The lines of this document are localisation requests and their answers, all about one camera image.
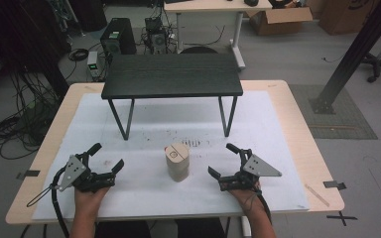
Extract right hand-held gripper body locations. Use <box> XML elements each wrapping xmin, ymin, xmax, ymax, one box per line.
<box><xmin>218</xmin><ymin>149</ymin><xmax>283</xmax><ymax>192</ymax></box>

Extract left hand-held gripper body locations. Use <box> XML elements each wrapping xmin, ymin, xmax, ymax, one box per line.
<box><xmin>59</xmin><ymin>152</ymin><xmax>117</xmax><ymax>193</ymax></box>

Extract person's right hand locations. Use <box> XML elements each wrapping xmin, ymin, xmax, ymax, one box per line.
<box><xmin>228</xmin><ymin>184</ymin><xmax>268</xmax><ymax>216</ymax></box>

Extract person's left hand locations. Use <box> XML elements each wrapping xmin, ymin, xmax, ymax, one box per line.
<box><xmin>73</xmin><ymin>185</ymin><xmax>110</xmax><ymax>216</ymax></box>

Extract black tape strip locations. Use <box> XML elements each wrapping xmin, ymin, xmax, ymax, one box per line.
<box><xmin>322</xmin><ymin>179</ymin><xmax>347</xmax><ymax>191</ymax></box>
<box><xmin>16</xmin><ymin>169</ymin><xmax>42</xmax><ymax>181</ymax></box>

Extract white table mat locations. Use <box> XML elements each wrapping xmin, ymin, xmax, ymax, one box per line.
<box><xmin>32</xmin><ymin>90</ymin><xmax>311</xmax><ymax>222</ymax></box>

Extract person's legs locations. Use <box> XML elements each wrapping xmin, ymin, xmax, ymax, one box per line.
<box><xmin>93</xmin><ymin>217</ymin><xmax>228</xmax><ymax>238</ymax></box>

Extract grey power supply unit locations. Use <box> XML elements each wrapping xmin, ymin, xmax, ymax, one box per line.
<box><xmin>86</xmin><ymin>51</ymin><xmax>101</xmax><ymax>79</ymax></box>

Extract black low table shelf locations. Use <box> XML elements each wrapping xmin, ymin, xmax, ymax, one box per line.
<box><xmin>100</xmin><ymin>53</ymin><xmax>244</xmax><ymax>142</ymax></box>

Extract black round stool seat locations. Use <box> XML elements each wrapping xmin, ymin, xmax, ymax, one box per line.
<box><xmin>180</xmin><ymin>46</ymin><xmax>219</xmax><ymax>56</ymax></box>

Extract black tape cross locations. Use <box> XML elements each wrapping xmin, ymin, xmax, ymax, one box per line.
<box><xmin>325</xmin><ymin>210</ymin><xmax>358</xmax><ymax>227</ymax></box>

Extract black computer tower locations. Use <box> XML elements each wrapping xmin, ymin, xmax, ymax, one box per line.
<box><xmin>99</xmin><ymin>17</ymin><xmax>138</xmax><ymax>57</ymax></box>

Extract grey floor mat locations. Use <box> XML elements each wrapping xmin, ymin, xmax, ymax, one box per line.
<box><xmin>289</xmin><ymin>83</ymin><xmax>379</xmax><ymax>141</ymax></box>

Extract open cardboard box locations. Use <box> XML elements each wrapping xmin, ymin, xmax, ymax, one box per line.
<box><xmin>248</xmin><ymin>6</ymin><xmax>314</xmax><ymax>37</ymax></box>

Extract white desk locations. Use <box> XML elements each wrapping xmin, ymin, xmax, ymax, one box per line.
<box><xmin>163</xmin><ymin>0</ymin><xmax>274</xmax><ymax>71</ymax></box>

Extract black metal stand beam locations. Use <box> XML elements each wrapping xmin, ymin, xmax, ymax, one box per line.
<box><xmin>309</xmin><ymin>0</ymin><xmax>381</xmax><ymax>116</ymax></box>

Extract black office chair base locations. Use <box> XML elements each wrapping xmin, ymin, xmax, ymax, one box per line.
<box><xmin>361</xmin><ymin>52</ymin><xmax>381</xmax><ymax>84</ymax></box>

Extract large closed cardboard box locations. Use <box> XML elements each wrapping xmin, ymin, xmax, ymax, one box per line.
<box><xmin>317</xmin><ymin>0</ymin><xmax>381</xmax><ymax>37</ymax></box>

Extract thick black gripper cable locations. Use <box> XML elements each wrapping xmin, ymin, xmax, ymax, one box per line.
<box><xmin>51</xmin><ymin>166</ymin><xmax>70</xmax><ymax>238</ymax></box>

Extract thin black wire loop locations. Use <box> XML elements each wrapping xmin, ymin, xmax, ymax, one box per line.
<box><xmin>26</xmin><ymin>183</ymin><xmax>62</xmax><ymax>209</ymax></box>

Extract bundle of black floor cables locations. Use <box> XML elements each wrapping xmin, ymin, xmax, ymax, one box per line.
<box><xmin>0</xmin><ymin>70</ymin><xmax>63</xmax><ymax>161</ymax></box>

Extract coiled black cable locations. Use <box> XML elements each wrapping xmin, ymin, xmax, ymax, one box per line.
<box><xmin>67</xmin><ymin>48</ymin><xmax>90</xmax><ymax>62</ymax></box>

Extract open-frame computer case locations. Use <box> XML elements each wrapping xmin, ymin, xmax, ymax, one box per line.
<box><xmin>144</xmin><ymin>16</ymin><xmax>169</xmax><ymax>55</ymax></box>

